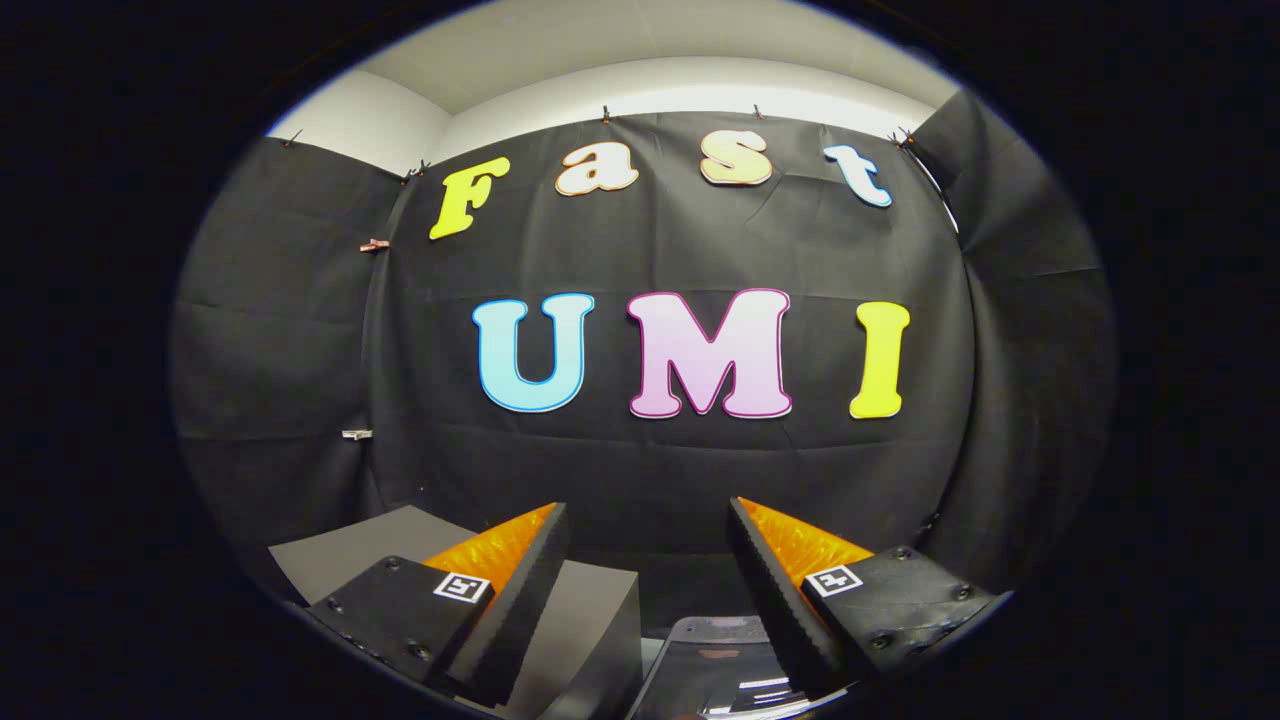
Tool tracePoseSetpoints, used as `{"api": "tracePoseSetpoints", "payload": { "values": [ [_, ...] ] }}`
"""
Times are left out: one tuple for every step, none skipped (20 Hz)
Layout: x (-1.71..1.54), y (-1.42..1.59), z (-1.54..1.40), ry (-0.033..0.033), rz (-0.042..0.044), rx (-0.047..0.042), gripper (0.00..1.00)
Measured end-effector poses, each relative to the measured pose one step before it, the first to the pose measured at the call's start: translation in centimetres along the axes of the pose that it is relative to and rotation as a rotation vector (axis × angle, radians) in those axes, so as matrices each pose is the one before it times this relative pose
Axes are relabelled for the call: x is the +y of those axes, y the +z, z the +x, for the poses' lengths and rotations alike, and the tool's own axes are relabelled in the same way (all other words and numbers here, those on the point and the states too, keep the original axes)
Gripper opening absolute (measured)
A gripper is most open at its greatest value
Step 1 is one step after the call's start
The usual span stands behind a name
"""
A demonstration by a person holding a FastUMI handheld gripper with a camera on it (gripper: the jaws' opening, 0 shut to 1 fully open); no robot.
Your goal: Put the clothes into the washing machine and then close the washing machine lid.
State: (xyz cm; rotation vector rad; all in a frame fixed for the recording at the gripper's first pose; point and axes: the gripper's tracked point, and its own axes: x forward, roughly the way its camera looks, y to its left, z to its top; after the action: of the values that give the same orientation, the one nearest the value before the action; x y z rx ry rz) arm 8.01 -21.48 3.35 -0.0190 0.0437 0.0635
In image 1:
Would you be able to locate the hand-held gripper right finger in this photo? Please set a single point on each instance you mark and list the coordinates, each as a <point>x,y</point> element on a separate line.
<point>770,600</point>

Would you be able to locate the black backdrop cloth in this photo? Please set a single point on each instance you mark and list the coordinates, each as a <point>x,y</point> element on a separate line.
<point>650,460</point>

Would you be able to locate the red clip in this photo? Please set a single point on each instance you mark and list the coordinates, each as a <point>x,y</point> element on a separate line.
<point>374,245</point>

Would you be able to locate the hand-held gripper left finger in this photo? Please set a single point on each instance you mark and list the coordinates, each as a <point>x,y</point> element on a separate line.
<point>525,610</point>

